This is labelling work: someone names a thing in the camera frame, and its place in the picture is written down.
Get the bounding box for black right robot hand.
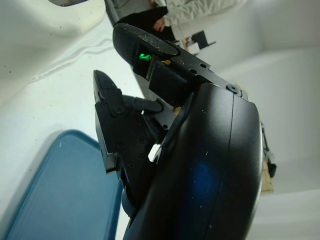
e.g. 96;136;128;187
92;22;264;240

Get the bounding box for person in dark trousers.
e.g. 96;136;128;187
113;0;245;42

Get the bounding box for cream white two-slot toaster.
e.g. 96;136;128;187
0;0;106;106

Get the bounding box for blue plastic tray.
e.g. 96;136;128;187
3;129;126;240

